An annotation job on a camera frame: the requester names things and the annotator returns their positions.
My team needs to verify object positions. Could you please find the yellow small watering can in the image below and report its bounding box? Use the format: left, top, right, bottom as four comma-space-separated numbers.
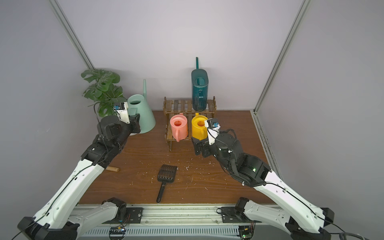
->
191, 113, 208, 141

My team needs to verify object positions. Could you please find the light green watering can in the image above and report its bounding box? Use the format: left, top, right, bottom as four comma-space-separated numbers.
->
128, 80, 156, 134

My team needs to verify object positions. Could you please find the pink small watering can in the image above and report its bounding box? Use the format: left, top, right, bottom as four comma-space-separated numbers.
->
170, 114, 189, 142

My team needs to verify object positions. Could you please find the brown wooden slatted shelf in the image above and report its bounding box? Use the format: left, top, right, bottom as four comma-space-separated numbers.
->
163, 97, 217, 152

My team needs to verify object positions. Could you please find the dark green watering can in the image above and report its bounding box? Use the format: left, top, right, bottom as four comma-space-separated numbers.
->
191, 57, 209, 112

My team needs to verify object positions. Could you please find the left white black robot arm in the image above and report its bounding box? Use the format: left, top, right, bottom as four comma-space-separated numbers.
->
18, 114, 140, 240

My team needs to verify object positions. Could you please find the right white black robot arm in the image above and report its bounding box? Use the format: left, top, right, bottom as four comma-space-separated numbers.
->
192, 132, 335, 240

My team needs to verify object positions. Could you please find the green monstera plant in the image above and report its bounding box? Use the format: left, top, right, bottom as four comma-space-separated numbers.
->
81, 69, 127, 118

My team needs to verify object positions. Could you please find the black slotted scoop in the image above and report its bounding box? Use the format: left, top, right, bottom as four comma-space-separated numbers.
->
156, 165, 178, 203

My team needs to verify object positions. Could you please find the right small circuit board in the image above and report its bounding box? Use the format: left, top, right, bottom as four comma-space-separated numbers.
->
238, 226, 254, 240

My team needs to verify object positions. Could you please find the small circuit board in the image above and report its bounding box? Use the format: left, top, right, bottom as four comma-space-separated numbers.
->
109, 227, 127, 240
238, 226, 254, 240

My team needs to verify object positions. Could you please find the left small circuit board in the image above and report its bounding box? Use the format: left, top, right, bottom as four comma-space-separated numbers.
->
109, 227, 127, 240

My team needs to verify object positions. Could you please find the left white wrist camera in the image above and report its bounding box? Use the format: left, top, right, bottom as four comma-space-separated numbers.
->
114, 102, 130, 124

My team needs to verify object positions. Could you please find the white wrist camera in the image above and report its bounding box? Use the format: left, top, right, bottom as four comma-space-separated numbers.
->
205, 118, 221, 145
114, 102, 130, 124

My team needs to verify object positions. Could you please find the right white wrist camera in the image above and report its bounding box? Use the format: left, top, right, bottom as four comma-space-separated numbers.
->
205, 118, 221, 145

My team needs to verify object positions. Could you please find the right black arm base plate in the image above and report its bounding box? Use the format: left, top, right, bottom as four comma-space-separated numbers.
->
216, 207, 251, 223

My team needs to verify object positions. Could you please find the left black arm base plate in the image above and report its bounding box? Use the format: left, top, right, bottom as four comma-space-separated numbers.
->
104, 207, 144, 225

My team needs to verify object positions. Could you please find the aluminium front rail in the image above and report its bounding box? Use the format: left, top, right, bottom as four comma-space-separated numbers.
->
55, 204, 301, 228

